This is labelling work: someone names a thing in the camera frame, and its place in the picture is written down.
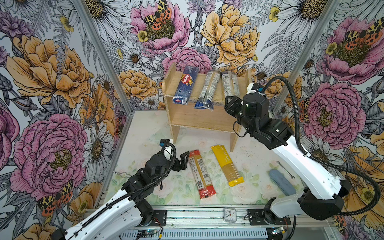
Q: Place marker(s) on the blue Barilla spaghetti box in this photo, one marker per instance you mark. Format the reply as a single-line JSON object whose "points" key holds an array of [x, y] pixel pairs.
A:
{"points": [[185, 86]]}

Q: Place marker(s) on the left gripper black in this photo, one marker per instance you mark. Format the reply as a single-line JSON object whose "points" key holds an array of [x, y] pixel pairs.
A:
{"points": [[183, 160]]}

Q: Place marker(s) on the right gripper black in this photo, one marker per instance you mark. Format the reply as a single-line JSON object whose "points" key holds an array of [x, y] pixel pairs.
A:
{"points": [[230, 106]]}

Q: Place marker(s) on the metal rod tool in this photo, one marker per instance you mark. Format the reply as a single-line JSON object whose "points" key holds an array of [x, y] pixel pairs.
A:
{"points": [[285, 169]]}

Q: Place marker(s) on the yellow spaghetti bag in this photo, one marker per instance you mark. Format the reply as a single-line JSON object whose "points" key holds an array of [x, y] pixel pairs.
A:
{"points": [[227, 166]]}

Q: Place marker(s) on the wooden two-tier shelf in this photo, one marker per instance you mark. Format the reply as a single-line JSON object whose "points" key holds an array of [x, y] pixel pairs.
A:
{"points": [[189, 117]]}

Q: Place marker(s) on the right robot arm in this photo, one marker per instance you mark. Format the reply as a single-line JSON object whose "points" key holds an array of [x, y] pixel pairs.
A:
{"points": [[323, 195]]}

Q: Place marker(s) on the aluminium front rail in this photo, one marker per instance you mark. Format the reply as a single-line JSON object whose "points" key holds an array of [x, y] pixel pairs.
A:
{"points": [[207, 223]]}

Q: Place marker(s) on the blue-end spaghetti bag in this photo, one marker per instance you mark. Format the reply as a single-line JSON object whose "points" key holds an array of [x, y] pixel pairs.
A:
{"points": [[230, 84], [205, 99]]}

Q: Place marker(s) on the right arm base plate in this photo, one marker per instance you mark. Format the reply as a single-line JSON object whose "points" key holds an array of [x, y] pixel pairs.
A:
{"points": [[257, 217]]}

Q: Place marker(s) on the green circuit board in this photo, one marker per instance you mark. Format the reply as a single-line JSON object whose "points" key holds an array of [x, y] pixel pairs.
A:
{"points": [[146, 234]]}

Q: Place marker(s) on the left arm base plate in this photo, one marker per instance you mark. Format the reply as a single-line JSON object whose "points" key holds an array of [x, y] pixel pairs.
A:
{"points": [[158, 219]]}

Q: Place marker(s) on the red spaghetti bag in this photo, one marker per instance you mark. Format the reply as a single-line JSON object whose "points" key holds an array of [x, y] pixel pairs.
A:
{"points": [[201, 175]]}

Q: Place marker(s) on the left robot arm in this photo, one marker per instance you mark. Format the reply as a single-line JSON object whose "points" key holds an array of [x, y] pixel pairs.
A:
{"points": [[128, 208]]}

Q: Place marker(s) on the small white clock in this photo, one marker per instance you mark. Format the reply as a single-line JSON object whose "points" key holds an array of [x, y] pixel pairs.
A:
{"points": [[230, 215]]}

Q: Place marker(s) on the grey blue flat pad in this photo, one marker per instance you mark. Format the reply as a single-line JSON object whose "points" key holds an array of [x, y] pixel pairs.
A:
{"points": [[284, 185]]}

